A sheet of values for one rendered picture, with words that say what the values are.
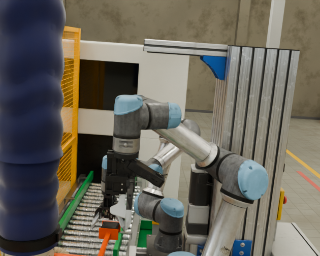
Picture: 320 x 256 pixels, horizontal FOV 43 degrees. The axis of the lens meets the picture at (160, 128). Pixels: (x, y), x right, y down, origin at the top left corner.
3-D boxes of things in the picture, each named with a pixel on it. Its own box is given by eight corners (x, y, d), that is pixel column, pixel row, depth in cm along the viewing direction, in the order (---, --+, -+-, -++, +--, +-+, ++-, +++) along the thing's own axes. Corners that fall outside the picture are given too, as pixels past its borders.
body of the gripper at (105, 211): (97, 220, 173) (98, 193, 171) (101, 212, 181) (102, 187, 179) (115, 221, 173) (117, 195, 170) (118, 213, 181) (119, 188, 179)
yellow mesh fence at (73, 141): (69, 223, 444) (73, 28, 400) (78, 223, 444) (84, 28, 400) (34, 285, 330) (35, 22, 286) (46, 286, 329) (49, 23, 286)
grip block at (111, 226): (101, 229, 185) (102, 220, 184) (120, 231, 185) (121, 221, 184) (98, 238, 177) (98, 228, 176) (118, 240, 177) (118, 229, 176)
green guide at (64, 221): (83, 177, 429) (84, 169, 427) (93, 178, 429) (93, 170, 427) (33, 254, 272) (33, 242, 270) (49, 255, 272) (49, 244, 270)
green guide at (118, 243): (133, 181, 428) (133, 173, 426) (143, 182, 428) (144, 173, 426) (112, 260, 272) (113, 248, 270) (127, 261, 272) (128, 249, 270)
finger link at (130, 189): (125, 212, 110) (127, 181, 114) (131, 212, 110) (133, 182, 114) (125, 208, 106) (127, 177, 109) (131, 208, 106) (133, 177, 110)
